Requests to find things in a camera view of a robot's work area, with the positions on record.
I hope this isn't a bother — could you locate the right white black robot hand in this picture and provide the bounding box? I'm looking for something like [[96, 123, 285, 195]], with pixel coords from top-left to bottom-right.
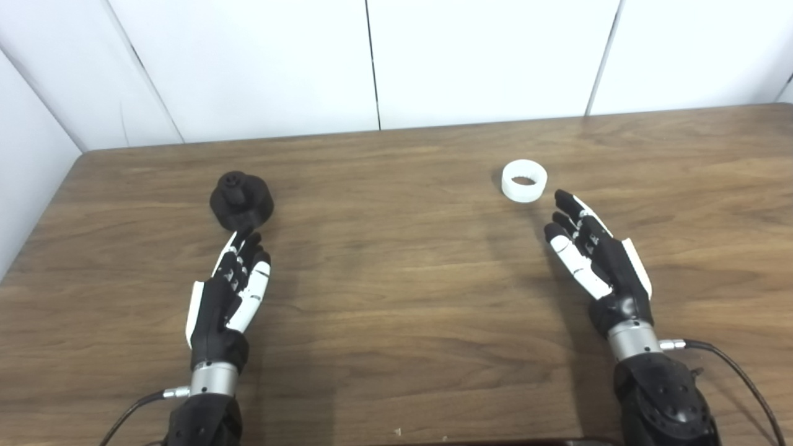
[[544, 189, 664, 362]]

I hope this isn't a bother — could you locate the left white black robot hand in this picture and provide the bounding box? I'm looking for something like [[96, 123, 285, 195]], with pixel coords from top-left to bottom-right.
[[185, 228, 272, 398]]

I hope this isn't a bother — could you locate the round black part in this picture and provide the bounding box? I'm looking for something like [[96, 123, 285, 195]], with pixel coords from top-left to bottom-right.
[[209, 172, 275, 233]]

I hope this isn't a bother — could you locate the white ring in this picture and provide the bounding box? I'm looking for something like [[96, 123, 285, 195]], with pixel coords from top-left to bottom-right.
[[501, 159, 548, 204]]

